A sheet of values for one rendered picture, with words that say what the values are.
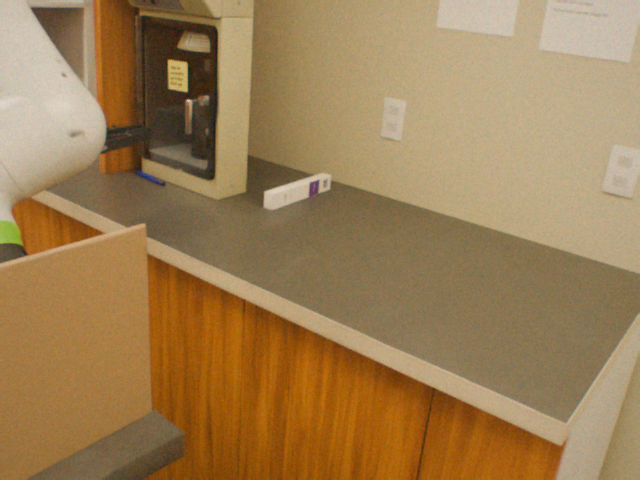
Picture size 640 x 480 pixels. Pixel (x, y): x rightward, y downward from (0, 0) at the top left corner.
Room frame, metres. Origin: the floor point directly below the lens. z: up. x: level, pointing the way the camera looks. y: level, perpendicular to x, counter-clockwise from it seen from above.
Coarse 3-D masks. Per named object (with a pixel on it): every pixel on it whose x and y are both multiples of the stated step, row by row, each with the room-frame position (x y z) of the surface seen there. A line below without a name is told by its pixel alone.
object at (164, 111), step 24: (144, 24) 1.78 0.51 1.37; (168, 24) 1.73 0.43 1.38; (192, 24) 1.67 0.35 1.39; (144, 48) 1.78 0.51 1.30; (168, 48) 1.73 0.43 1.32; (192, 48) 1.67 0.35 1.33; (216, 48) 1.62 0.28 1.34; (144, 72) 1.79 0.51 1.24; (168, 72) 1.73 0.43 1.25; (192, 72) 1.67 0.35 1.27; (216, 72) 1.62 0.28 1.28; (144, 96) 1.79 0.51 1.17; (168, 96) 1.73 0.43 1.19; (192, 96) 1.67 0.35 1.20; (216, 96) 1.63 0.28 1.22; (144, 120) 1.79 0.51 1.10; (168, 120) 1.73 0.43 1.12; (144, 144) 1.79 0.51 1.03; (168, 144) 1.73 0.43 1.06; (192, 144) 1.67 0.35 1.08; (192, 168) 1.67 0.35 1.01
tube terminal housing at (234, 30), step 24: (240, 0) 1.68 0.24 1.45; (216, 24) 1.64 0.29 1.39; (240, 24) 1.68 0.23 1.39; (240, 48) 1.68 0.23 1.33; (240, 72) 1.68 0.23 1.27; (240, 96) 1.69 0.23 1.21; (216, 120) 1.63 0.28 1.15; (240, 120) 1.69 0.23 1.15; (216, 144) 1.63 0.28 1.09; (240, 144) 1.69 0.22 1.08; (144, 168) 1.81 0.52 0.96; (168, 168) 1.74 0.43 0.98; (216, 168) 1.63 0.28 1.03; (240, 168) 1.69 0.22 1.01; (216, 192) 1.63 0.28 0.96; (240, 192) 1.70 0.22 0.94
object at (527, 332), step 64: (64, 192) 1.59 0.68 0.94; (128, 192) 1.63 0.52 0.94; (192, 192) 1.67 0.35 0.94; (256, 192) 1.72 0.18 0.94; (192, 256) 1.26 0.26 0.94; (256, 256) 1.29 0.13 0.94; (320, 256) 1.31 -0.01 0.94; (384, 256) 1.34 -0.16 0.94; (448, 256) 1.38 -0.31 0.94; (512, 256) 1.41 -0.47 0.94; (576, 256) 1.44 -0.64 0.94; (320, 320) 1.04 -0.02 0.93; (384, 320) 1.05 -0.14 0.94; (448, 320) 1.07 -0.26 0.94; (512, 320) 1.09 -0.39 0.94; (576, 320) 1.11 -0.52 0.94; (448, 384) 0.89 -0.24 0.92; (512, 384) 0.87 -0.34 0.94; (576, 384) 0.88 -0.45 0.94
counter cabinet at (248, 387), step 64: (192, 320) 1.29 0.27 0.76; (256, 320) 1.18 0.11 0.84; (192, 384) 1.29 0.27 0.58; (256, 384) 1.17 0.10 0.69; (320, 384) 1.07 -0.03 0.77; (384, 384) 0.99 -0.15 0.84; (192, 448) 1.29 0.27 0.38; (256, 448) 1.17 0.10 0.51; (320, 448) 1.06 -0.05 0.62; (384, 448) 0.98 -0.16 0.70; (448, 448) 0.91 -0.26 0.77; (512, 448) 0.84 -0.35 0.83; (576, 448) 0.90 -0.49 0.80
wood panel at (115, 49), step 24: (96, 0) 1.78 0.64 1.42; (120, 0) 1.83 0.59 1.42; (96, 24) 1.78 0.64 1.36; (120, 24) 1.82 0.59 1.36; (96, 48) 1.78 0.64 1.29; (120, 48) 1.82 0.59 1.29; (96, 72) 1.79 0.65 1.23; (120, 72) 1.82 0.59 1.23; (120, 96) 1.82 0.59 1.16; (120, 120) 1.82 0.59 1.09; (120, 168) 1.81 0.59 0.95
